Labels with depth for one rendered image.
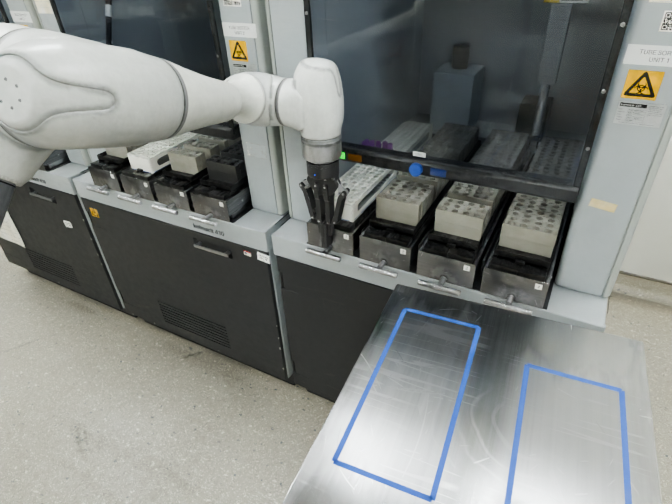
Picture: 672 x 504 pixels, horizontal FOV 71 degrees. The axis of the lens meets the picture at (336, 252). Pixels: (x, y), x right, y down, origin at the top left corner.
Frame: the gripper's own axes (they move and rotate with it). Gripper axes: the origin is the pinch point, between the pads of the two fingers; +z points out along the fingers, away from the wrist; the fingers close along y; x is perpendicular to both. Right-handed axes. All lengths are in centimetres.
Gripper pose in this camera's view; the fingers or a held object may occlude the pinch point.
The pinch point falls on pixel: (326, 233)
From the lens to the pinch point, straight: 118.3
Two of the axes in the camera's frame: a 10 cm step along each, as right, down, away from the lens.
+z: 0.4, 8.3, 5.6
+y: -8.8, -2.4, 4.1
